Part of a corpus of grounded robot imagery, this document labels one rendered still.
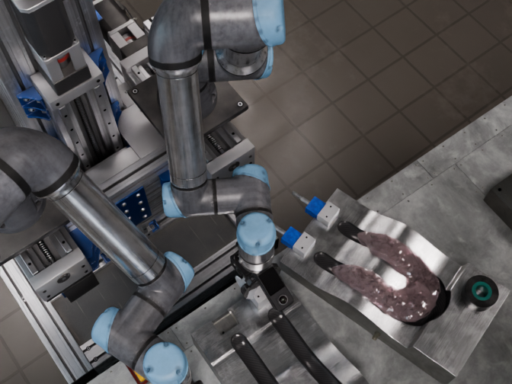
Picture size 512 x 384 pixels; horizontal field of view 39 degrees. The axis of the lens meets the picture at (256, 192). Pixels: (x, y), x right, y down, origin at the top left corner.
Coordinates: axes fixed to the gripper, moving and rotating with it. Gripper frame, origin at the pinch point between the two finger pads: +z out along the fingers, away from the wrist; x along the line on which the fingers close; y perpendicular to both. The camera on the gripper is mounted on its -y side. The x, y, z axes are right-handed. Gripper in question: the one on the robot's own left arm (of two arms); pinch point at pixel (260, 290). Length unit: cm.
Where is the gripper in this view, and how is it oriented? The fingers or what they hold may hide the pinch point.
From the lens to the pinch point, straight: 173.1
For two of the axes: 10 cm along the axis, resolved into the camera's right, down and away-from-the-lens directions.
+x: -8.1, 5.3, -2.5
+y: -5.8, -7.4, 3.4
